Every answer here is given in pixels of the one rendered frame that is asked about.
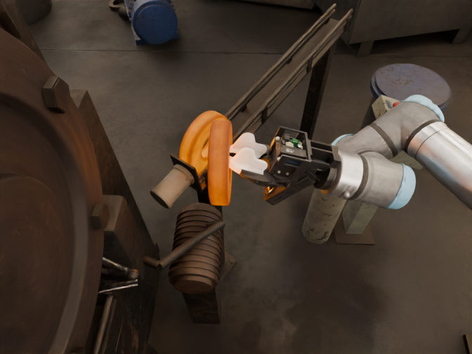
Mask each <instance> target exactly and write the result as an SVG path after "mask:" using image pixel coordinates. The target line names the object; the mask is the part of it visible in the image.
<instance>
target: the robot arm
mask: <svg viewBox="0 0 472 354"><path fill-rule="evenodd" d="M443 122H444V116H443V114H442V112H441V110H440V109H439V107H438V106H437V105H434V104H433V103H432V101H431V100H429V99H428V98H426V97H424V96H420V95H413V96H410V97H408V98H407V99H405V100H403V101H401V102H399V103H398V104H397V105H396V106H395V107H394V108H392V109H391V110H389V111H388V112H387V113H386V114H384V115H382V116H381V117H379V118H378V119H377V120H376V121H374V122H372V123H371V124H370V125H369V126H366V127H365V128H364V129H362V130H361V131H359V132H358V133H356V134H355V135H354V134H346V135H342V136H340V137H338V138H337V139H336V140H335V141H334V142H333V143H332V144H331V145H329V144H326V143H321V142H317V141H314V140H309V139H308V135H307V133H306V132H303V131H298V130H295V129H290V128H287V127H283V126H280V127H279V129H278V131H277V133H276V134H275V135H276V137H274V139H273V141H272V143H271V144H270V146H269V145H265V144H258V143H256V142H255V138H254V135H253V134H252V133H243V134H242V135H241V136H240V137H239V138H238V140H237V141H236V142H235V143H234V144H233V145H231V146H230V159H229V168H231V169H232V170H233V171H235V172H236V173H238V174H239V175H240V176H241V177H243V178H245V179H247V180H248V181H251V182H252V183H255V184H257V185H260V186H263V190H264V200H265V201H266V202H267V203H269V204H271V205H272V206H274V205H276V204H277V203H279V202H281V201H282V200H284V199H286V198H288V197H290V196H292V195H294V194H296V193H297V192H299V191H301V190H303V189H304V188H307V187H308V186H310V185H312V184H313V185H314V187H315V188H317V189H320V191H321V193H322V194H323V195H326V196H330V197H337V198H341V199H347V200H350V201H354V202H360V203H364V204H371V205H374V206H378V207H383V208H384V209H399V208H401V207H403V206H404V205H406V203H408V201H409V200H410V198H411V197H412V195H413V193H414V189H415V184H416V179H415V175H414V172H413V170H412V169H411V168H410V167H408V166H405V165H404V164H397V163H394V162H391V161H389V160H390V159H392V158H394V157H395V156H396V155H398V154H400V153H401V152H403V151H405V152H406V153H407V154H408V155H409V156H410V157H412V158H414V159H415V160H416V161H418V163H420V165H422V166H423V167H424V168H425V169H426V170H427V171H428V172H429V173H430V174H432V175H433V176H434V177H435V178H436V179H437V180H438V181H440V182H441V183H442V184H443V185H444V186H445V187H446V188H447V189H448V190H449V191H450V192H451V193H452V194H454V195H455V196H456V197H457V198H458V199H459V200H461V201H462V202H463V203H464V204H465V205H466V206H467V207H468V208H469V209H470V210H471V211H472V145H471V144H470V143H468V142H467V141H465V140H464V139H463V138H462V137H460V136H458V135H457V134H456V133H455V132H453V131H452V130H451V129H449V128H448V127H447V125H446V124H444V123H443ZM285 130H287V131H293V132H296V133H298V134H297V136H296V137H295V138H292V137H289V134H286V133H284V131H285ZM283 134H284V135H283ZM261 159H262V160H261Z"/></svg>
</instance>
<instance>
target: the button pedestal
mask: <svg viewBox="0 0 472 354"><path fill-rule="evenodd" d="M386 100H388V101H390V102H391V105H392V108H394V104H395V103H396V102H401V101H399V100H395V99H392V98H389V97H387V96H383V95H380V96H379V97H378V98H377V99H376V101H375V102H374V103H373V104H372V109H373V111H374V116H375V118H376V120H377V119H378V118H379V117H381V116H382V115H384V114H386V113H387V112H388V111H389V110H391V109H390V108H388V106H387V103H386ZM389 161H391V162H394V163H397V164H404V165H405V166H408V167H411V168H414V169H418V170H420V169H422V168H423V166H422V165H420V163H418V161H416V160H415V159H414V158H412V157H410V156H409V155H408V154H407V153H406V152H405V151H403V152H401V153H400V154H398V155H396V156H395V157H394V158H392V159H390V160H389ZM377 209H378V206H374V205H371V204H364V203H360V202H354V201H350V200H348V203H347V205H346V206H344V207H343V209H342V211H341V213H340V215H339V218H338V220H337V222H336V224H335V226H334V235H335V240H336V244H363V245H374V239H373V236H372V231H371V227H370V224H369V222H370V220H371V218H372V216H373V215H374V213H375V212H376V210H377Z"/></svg>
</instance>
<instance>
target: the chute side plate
mask: <svg viewBox="0 0 472 354"><path fill-rule="evenodd" d="M123 317H125V318H126V319H127V320H128V318H129V312H128V310H127V309H125V307H123V305H122V304H121V303H120V302H119V301H118V299H114V302H113V305H112V312H111V315H110V320H109V323H108V325H107V330H106V333H105V338H104V342H103V347H102V350H101V354H118V353H116V348H117V342H118V339H119V333H120V329H121V326H122V320H123Z"/></svg>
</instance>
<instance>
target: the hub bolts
mask: <svg viewBox="0 0 472 354"><path fill-rule="evenodd" d="M42 91H43V95H44V101H45V105H46V107H47V108H48V109H50V110H52V111H54V112H55V113H64V114H65V113H66V111H67V109H68V107H69V105H70V103H71V96H70V89H69V85H68V84H67V83H66V82H65V81H63V80H62V79H61V78H60V77H49V78H48V80H47V82H46V83H45V85H44V87H43V88H42ZM91 218H92V223H93V227H94V228H106V227H107V224H108V221H109V219H110V212H109V206H108V205H106V204H96V205H95V206H94V209H93V213H92V215H91ZM68 354H86V351H85V349H84V347H76V348H75V349H74V350H72V351H71V352H70V353H68Z"/></svg>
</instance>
